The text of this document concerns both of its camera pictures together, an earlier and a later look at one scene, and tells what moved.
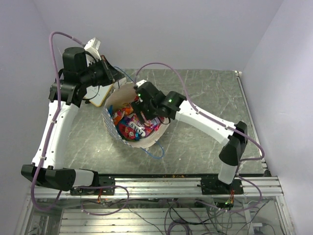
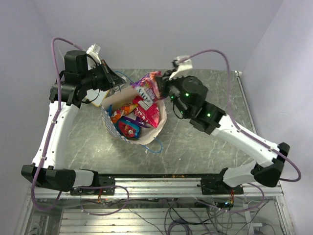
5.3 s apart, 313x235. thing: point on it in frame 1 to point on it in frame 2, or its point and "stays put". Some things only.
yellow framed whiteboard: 97,94 stays put
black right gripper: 139,105 to 165,82
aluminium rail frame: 161,206 stays put
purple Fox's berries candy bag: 144,130 to 147,86
